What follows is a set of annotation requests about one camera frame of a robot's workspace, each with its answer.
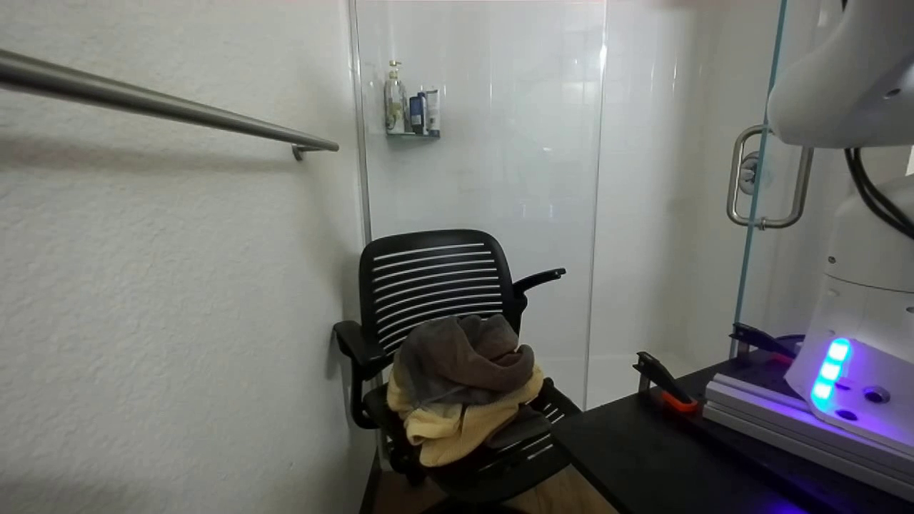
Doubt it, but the blue toiletry can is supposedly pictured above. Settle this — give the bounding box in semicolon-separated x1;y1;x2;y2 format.
405;89;429;137

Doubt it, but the metal towel bar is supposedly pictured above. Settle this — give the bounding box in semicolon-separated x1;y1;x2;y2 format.
0;45;342;162

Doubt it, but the black office chair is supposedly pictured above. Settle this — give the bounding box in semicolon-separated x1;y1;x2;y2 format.
332;225;586;508

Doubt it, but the white toiletry can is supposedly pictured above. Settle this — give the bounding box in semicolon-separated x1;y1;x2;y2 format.
424;85;445;137

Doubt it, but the white pump bottle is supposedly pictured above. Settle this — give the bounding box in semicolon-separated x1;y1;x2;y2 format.
381;58;411;141

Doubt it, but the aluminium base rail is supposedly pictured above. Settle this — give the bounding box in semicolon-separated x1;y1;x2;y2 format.
701;368;914;502

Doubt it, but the brown towel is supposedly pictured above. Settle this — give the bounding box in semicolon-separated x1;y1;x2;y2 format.
389;311;541;409

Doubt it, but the glass shower door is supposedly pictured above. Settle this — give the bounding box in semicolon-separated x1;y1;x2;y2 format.
729;0;865;365

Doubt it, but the dark spring clamp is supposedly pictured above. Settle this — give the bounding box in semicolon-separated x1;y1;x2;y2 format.
729;319;809;362

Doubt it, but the chrome shower door handle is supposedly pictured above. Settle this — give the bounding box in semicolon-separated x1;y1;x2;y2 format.
724;124;816;235

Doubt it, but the yellow towel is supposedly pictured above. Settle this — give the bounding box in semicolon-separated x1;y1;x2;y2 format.
382;365;552;472

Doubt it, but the black orange clamp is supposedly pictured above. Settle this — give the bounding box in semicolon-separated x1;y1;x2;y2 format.
632;348;705;419

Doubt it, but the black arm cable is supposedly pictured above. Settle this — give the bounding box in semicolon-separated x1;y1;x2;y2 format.
842;145;914;244

